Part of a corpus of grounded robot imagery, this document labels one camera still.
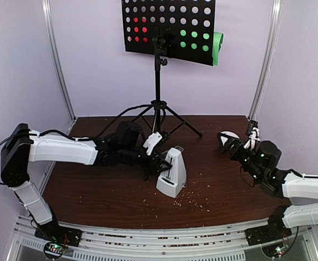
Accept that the right aluminium frame post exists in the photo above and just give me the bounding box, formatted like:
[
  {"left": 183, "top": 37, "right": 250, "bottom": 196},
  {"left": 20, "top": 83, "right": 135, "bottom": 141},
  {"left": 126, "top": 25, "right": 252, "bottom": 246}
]
[{"left": 248, "top": 0, "right": 283, "bottom": 120}]

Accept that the green paper sheet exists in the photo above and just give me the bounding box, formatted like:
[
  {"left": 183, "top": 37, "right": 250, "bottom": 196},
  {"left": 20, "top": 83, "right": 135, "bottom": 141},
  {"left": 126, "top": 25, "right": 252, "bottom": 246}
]
[{"left": 212, "top": 32, "right": 224, "bottom": 66}]

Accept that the aluminium front rail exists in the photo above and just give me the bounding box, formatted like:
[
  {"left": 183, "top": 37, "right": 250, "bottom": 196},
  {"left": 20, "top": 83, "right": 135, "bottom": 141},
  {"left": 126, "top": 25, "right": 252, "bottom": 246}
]
[{"left": 4, "top": 215, "right": 318, "bottom": 260}]

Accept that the grey metronome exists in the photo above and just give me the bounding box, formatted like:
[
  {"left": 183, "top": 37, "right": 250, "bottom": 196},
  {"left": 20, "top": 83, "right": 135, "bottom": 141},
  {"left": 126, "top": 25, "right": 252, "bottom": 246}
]
[{"left": 156, "top": 146, "right": 187, "bottom": 198}]

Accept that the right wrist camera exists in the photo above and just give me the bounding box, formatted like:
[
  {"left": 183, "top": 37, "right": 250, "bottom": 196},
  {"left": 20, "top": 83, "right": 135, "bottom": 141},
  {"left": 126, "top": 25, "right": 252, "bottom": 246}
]
[{"left": 244, "top": 120, "right": 260, "bottom": 150}]

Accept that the left aluminium frame post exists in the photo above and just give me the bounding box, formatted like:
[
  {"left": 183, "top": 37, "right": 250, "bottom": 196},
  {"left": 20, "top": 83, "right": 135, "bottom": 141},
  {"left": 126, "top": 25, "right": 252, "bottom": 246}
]
[{"left": 41, "top": 0, "right": 77, "bottom": 122}]

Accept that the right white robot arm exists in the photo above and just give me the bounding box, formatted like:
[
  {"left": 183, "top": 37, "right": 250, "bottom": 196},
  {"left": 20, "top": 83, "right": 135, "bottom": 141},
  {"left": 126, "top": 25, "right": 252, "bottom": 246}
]
[{"left": 217, "top": 131, "right": 318, "bottom": 240}]

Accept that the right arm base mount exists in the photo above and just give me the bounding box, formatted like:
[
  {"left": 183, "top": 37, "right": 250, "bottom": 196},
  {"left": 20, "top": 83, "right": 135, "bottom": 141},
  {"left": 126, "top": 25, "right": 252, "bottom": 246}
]
[{"left": 245, "top": 225, "right": 292, "bottom": 246}]

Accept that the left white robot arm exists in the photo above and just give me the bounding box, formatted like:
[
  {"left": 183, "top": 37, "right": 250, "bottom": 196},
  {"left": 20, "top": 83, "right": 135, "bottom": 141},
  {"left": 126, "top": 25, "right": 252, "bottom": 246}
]
[{"left": 1, "top": 121, "right": 172, "bottom": 241}]

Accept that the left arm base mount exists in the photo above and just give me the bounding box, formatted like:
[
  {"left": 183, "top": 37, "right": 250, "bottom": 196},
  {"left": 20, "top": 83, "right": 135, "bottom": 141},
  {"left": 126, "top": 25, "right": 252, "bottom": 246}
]
[{"left": 34, "top": 227, "right": 82, "bottom": 247}]

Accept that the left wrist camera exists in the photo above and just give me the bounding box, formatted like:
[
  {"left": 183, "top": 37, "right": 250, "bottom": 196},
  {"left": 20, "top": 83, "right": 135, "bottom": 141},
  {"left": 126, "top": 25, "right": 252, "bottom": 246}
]
[{"left": 143, "top": 130, "right": 170, "bottom": 156}]

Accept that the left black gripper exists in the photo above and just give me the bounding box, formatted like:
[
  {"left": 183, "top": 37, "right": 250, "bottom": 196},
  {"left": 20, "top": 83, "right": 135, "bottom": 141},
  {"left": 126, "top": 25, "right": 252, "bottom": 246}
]
[{"left": 119, "top": 145, "right": 172, "bottom": 176}]

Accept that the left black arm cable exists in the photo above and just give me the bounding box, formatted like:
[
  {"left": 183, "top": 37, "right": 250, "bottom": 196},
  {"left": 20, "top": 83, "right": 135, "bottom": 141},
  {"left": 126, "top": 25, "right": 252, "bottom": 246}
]
[{"left": 99, "top": 104, "right": 168, "bottom": 139}]

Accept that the orange and white bowl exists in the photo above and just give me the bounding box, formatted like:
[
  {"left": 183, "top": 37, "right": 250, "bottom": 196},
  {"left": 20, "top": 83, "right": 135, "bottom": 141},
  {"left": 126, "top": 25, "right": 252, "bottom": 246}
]
[{"left": 221, "top": 131, "right": 240, "bottom": 139}]

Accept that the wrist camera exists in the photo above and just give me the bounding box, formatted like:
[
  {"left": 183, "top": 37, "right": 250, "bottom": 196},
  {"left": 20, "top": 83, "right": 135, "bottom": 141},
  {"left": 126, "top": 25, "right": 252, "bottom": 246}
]
[
  {"left": 244, "top": 120, "right": 260, "bottom": 150},
  {"left": 143, "top": 130, "right": 170, "bottom": 156}
]

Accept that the black perforated music stand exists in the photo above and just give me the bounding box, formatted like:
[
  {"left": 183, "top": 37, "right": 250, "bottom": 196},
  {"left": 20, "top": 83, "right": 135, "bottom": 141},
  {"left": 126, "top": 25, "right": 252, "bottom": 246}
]
[{"left": 121, "top": 1, "right": 216, "bottom": 137}]

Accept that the aluminium frame post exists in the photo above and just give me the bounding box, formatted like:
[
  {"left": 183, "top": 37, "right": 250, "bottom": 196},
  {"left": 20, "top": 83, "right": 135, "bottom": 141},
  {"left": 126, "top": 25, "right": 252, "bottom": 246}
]
[
  {"left": 41, "top": 0, "right": 77, "bottom": 122},
  {"left": 248, "top": 0, "right": 283, "bottom": 120}
]

